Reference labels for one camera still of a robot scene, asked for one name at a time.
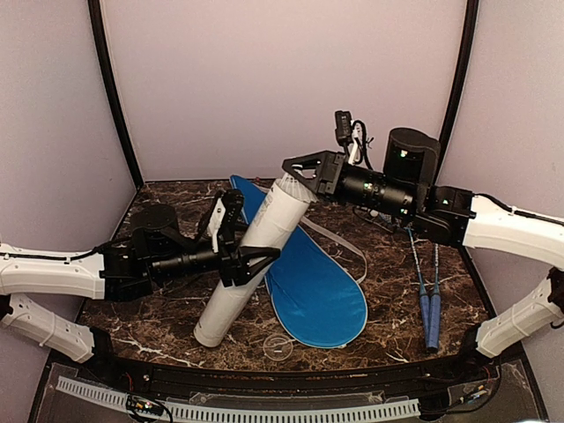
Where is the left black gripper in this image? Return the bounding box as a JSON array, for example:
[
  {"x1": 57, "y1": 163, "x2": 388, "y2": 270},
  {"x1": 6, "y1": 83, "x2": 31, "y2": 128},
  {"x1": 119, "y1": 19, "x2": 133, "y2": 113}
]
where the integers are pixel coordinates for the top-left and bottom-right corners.
[{"x1": 151, "y1": 222, "x2": 282, "y2": 288}]

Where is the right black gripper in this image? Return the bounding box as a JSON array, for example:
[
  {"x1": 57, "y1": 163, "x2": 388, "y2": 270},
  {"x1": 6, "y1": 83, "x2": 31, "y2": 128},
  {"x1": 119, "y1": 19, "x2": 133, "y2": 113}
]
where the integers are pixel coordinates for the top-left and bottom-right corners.
[{"x1": 283, "y1": 150, "x2": 416, "y2": 220}]

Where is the white shuttlecock tube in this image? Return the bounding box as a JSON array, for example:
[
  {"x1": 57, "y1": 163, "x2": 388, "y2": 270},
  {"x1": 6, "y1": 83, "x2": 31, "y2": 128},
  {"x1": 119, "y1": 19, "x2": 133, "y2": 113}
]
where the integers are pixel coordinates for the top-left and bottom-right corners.
[{"x1": 194, "y1": 174, "x2": 315, "y2": 347}]

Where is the blue racket bag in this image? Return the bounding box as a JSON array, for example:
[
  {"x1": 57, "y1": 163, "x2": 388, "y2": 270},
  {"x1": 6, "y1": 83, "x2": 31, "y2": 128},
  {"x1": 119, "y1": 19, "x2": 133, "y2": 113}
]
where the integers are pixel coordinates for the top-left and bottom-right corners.
[{"x1": 229, "y1": 175, "x2": 369, "y2": 349}]

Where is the clear plastic tube lid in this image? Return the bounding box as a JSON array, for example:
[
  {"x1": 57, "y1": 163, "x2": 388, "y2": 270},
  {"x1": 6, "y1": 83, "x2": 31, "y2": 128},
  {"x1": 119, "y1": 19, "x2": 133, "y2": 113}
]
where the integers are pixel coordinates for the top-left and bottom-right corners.
[{"x1": 263, "y1": 333, "x2": 293, "y2": 361}]

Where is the white shuttlecock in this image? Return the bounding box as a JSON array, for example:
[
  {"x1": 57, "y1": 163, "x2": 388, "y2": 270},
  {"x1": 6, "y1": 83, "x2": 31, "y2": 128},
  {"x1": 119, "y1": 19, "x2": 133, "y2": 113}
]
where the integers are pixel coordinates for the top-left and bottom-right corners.
[{"x1": 276, "y1": 173, "x2": 312, "y2": 203}]

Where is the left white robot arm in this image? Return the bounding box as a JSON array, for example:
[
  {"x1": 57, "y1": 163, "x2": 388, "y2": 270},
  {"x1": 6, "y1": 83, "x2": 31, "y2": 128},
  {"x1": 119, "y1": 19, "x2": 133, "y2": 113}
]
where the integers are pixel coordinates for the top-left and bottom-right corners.
[{"x1": 1, "y1": 189, "x2": 281, "y2": 384}]

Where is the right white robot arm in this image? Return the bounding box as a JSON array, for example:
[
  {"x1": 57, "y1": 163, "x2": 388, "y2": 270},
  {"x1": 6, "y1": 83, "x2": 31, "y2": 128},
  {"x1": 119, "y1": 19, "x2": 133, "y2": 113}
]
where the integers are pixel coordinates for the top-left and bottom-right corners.
[{"x1": 282, "y1": 111, "x2": 563, "y2": 382}]

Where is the blue badminton racket left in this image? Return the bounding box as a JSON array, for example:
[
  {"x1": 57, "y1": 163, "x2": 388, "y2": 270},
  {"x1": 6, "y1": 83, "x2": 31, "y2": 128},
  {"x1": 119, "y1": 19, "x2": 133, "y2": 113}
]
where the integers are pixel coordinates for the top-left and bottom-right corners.
[{"x1": 374, "y1": 211, "x2": 432, "y2": 345}]

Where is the blue badminton racket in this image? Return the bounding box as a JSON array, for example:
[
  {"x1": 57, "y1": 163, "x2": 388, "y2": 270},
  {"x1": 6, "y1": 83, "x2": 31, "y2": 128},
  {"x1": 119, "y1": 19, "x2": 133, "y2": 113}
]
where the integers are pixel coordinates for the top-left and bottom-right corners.
[
  {"x1": 374, "y1": 211, "x2": 432, "y2": 345},
  {"x1": 427, "y1": 244, "x2": 442, "y2": 353}
]

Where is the blue badminton racket right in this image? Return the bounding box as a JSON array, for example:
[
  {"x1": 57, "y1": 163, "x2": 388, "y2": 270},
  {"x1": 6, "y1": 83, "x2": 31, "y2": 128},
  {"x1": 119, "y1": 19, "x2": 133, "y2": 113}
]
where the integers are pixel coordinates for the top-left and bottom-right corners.
[{"x1": 427, "y1": 244, "x2": 442, "y2": 353}]

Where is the small circuit board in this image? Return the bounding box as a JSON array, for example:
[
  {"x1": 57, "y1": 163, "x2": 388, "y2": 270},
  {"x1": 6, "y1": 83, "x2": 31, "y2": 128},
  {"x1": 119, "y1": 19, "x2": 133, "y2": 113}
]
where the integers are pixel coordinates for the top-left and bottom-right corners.
[{"x1": 125, "y1": 395, "x2": 164, "y2": 416}]

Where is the white slotted cable duct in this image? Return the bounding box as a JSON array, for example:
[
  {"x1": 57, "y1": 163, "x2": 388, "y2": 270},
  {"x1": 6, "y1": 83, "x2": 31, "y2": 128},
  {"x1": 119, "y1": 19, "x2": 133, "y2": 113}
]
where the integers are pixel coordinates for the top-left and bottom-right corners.
[{"x1": 56, "y1": 376, "x2": 420, "y2": 422}]

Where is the black right corner post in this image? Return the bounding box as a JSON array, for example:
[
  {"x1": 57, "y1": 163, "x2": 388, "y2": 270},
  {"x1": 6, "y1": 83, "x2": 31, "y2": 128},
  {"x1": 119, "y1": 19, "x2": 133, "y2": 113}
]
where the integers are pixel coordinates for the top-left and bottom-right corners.
[{"x1": 433, "y1": 0, "x2": 479, "y2": 183}]

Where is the black corner post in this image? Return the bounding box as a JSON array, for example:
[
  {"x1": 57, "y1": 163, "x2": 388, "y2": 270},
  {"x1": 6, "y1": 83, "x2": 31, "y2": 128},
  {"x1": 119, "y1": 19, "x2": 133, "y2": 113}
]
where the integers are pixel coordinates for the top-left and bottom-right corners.
[
  {"x1": 433, "y1": 0, "x2": 479, "y2": 183},
  {"x1": 87, "y1": 0, "x2": 145, "y2": 190}
]

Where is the black front table rail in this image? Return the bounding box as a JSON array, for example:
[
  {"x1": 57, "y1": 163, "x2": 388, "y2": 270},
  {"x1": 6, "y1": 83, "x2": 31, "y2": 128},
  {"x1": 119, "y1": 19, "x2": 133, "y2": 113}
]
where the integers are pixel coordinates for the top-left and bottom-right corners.
[{"x1": 78, "y1": 356, "x2": 500, "y2": 398}]

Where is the black left corner post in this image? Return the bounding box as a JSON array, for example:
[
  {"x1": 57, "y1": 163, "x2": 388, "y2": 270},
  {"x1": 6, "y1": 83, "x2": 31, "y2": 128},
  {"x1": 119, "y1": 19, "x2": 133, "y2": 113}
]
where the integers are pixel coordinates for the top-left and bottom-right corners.
[{"x1": 87, "y1": 0, "x2": 145, "y2": 190}]

